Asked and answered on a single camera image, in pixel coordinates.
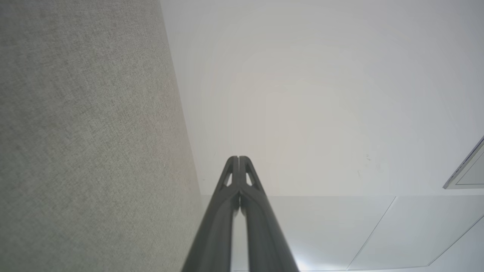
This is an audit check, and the grey fabric sofa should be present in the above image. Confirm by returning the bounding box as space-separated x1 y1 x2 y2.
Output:
0 0 205 272

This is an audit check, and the grey framed panel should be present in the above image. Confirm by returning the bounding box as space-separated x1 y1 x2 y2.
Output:
443 135 484 190

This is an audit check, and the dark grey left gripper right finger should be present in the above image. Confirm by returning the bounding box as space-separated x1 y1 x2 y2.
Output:
238 156 300 272

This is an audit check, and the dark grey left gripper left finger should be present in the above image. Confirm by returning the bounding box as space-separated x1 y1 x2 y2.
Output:
181 155 240 272

